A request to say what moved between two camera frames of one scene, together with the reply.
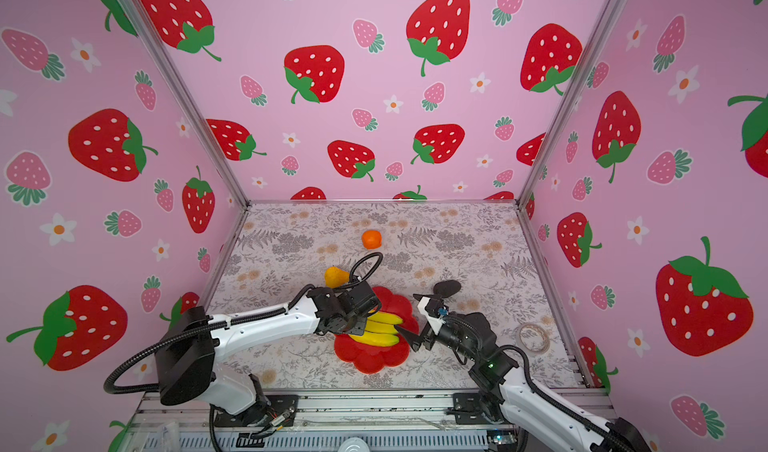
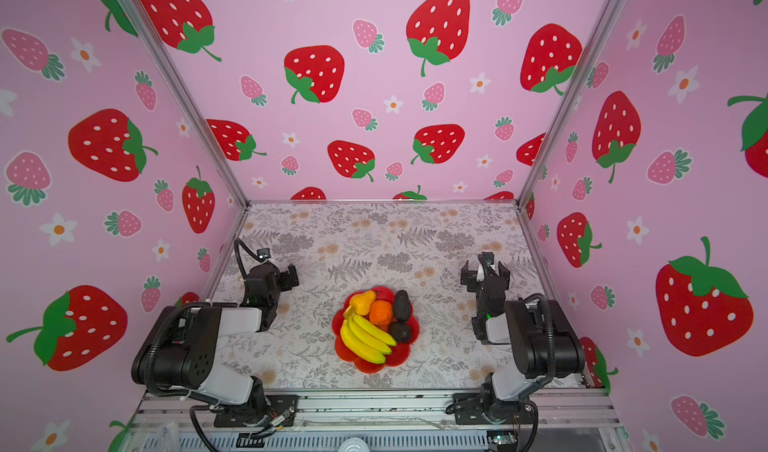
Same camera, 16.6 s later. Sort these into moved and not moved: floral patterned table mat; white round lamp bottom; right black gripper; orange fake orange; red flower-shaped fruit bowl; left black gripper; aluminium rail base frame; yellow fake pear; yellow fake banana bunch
Moved: right black gripper; left black gripper; yellow fake banana bunch; orange fake orange; yellow fake pear
Not moved: white round lamp bottom; floral patterned table mat; red flower-shaped fruit bowl; aluminium rail base frame
